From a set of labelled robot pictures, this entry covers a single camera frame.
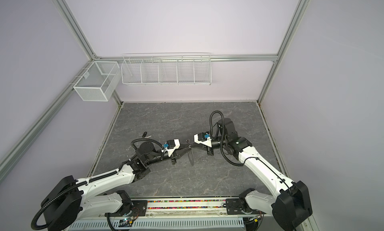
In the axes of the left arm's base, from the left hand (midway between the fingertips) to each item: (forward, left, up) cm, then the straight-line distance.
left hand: (189, 148), depth 70 cm
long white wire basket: (+56, +14, +6) cm, 58 cm away
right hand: (+2, -1, -1) cm, 3 cm away
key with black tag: (+24, +32, -23) cm, 46 cm away
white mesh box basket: (+53, +60, +1) cm, 80 cm away
